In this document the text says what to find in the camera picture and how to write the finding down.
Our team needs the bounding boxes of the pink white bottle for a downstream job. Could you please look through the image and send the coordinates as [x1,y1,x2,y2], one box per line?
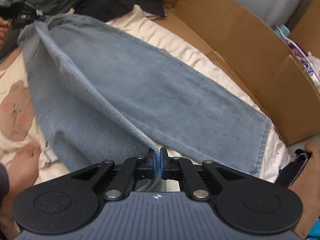
[301,51,320,90]

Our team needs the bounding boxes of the person left hand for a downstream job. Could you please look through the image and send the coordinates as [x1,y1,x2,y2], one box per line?
[0,17,12,48]

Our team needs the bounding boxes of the cream cartoon bear bedsheet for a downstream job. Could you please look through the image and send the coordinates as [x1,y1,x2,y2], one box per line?
[1,6,291,183]

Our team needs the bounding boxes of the black garment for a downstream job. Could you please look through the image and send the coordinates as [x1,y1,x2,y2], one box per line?
[73,0,165,22]

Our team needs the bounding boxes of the brown cardboard sheet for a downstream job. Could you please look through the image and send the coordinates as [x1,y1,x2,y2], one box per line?
[162,0,319,145]

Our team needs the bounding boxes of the folded brown garment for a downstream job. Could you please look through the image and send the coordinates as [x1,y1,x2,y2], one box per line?
[290,140,319,239]

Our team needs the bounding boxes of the person bare foot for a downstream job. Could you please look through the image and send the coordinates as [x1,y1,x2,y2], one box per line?
[8,143,42,194]

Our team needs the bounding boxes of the light blue denim pants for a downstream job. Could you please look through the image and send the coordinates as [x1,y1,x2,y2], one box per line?
[18,15,272,177]

